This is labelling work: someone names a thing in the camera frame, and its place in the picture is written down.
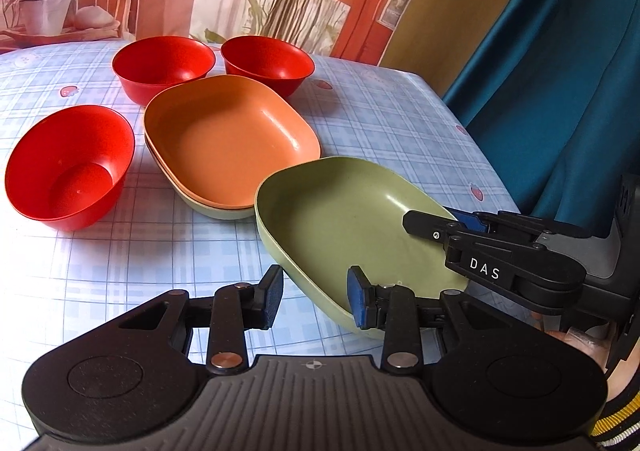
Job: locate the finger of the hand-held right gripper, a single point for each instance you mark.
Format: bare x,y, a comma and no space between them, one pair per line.
470,222
500,266

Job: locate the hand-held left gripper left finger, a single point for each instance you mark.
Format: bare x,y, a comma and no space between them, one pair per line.
271,300

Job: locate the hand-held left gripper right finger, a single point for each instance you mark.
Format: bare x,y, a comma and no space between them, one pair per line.
356,298

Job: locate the green deep plate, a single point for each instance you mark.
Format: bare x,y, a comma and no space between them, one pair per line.
225,212
340,211

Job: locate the person's right forearm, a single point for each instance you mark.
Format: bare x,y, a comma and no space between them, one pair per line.
625,411

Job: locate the person's right hand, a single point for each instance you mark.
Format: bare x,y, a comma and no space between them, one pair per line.
570,338

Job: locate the plaid strawberry tablecloth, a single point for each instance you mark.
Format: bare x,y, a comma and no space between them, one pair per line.
380,121

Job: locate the orange deep plate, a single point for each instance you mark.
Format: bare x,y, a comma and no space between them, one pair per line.
225,141
180,191

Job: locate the teal cloth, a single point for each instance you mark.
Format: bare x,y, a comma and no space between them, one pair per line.
550,81

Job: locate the mustard cloth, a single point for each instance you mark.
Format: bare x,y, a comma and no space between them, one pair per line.
450,21

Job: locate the red bowl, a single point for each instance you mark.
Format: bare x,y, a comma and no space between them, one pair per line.
65,171
265,62
160,66

